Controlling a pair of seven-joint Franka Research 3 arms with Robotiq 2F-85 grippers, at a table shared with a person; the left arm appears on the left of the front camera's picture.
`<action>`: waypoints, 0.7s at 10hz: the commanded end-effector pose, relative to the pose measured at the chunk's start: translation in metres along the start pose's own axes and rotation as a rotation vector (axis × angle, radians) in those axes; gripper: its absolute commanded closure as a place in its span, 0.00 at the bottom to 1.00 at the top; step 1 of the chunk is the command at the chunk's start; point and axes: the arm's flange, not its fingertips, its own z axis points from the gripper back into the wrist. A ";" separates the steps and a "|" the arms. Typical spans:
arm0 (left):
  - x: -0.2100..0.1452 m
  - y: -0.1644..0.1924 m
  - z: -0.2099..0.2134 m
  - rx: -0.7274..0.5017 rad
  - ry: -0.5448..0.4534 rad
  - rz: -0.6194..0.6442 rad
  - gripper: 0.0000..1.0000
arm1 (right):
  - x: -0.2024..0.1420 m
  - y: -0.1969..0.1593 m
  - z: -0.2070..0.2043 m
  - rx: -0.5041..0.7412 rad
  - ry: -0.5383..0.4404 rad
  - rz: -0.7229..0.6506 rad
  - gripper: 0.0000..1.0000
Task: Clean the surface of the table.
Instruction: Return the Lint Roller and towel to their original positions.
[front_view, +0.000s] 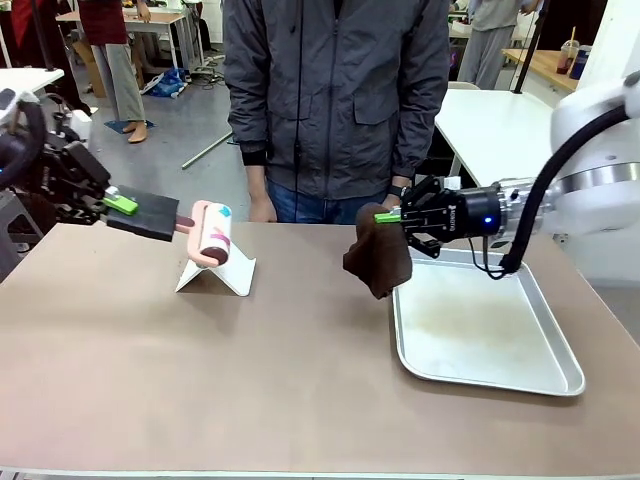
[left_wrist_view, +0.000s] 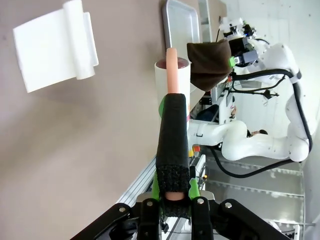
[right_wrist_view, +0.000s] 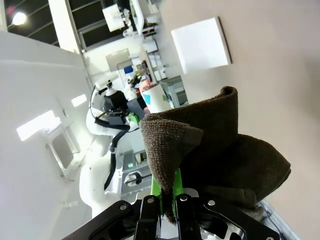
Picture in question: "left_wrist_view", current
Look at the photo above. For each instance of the person's dark-haired head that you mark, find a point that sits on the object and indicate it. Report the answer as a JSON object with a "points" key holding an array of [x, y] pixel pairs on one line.
{"points": [[258, 133]]}

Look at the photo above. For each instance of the white cup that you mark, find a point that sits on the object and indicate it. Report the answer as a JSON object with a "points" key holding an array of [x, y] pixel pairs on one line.
{"points": [[160, 82]]}

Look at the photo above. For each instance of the grey metal floor frame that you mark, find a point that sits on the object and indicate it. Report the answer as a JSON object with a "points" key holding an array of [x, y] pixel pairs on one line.
{"points": [[250, 192]]}

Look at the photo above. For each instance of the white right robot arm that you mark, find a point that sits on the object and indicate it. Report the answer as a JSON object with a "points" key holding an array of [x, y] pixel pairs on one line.
{"points": [[250, 147]]}

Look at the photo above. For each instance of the aluminium profile rail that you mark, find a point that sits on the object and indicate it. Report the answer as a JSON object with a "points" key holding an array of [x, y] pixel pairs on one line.
{"points": [[140, 180]]}

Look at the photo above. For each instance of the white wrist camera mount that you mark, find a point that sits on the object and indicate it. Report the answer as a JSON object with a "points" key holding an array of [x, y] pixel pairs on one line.
{"points": [[235, 25]]}

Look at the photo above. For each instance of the red emergency stop button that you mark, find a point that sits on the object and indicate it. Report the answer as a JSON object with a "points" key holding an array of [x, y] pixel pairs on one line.
{"points": [[196, 148]]}

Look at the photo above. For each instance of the brown knitted cleaning cloth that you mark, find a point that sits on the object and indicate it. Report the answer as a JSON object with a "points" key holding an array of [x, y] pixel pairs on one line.
{"points": [[207, 65]]}

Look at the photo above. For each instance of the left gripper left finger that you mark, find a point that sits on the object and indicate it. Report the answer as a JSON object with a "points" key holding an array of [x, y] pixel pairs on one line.
{"points": [[150, 215]]}

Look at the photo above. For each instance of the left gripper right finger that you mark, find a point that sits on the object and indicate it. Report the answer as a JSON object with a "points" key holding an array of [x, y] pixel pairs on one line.
{"points": [[202, 215]]}

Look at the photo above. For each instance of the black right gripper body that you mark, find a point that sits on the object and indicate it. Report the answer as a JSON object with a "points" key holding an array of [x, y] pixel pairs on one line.
{"points": [[240, 46]]}

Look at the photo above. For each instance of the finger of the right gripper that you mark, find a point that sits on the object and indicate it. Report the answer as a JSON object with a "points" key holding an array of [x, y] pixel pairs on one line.
{"points": [[234, 61]]}

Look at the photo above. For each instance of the pink rod with black foam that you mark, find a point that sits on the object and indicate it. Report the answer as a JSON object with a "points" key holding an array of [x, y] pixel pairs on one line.
{"points": [[172, 137]]}

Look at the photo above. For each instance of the grey metal tray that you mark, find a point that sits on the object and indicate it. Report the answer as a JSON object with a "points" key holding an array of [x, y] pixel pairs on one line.
{"points": [[180, 22]]}

